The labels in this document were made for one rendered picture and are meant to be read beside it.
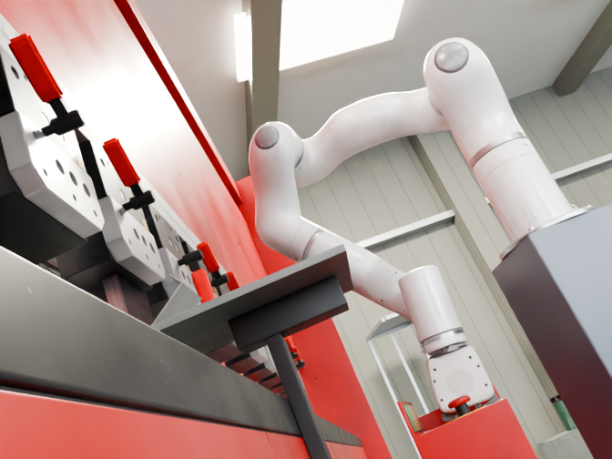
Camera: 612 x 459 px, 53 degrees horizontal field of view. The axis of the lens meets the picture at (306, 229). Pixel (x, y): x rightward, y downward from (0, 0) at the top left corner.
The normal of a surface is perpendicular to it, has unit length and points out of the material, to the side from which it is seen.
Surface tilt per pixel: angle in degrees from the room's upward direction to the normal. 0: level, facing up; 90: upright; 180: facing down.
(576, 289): 90
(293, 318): 90
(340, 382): 90
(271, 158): 124
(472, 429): 90
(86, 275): 180
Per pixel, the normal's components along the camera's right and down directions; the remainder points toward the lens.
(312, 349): -0.12, -0.34
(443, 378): -0.32, -0.26
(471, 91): -0.01, 0.32
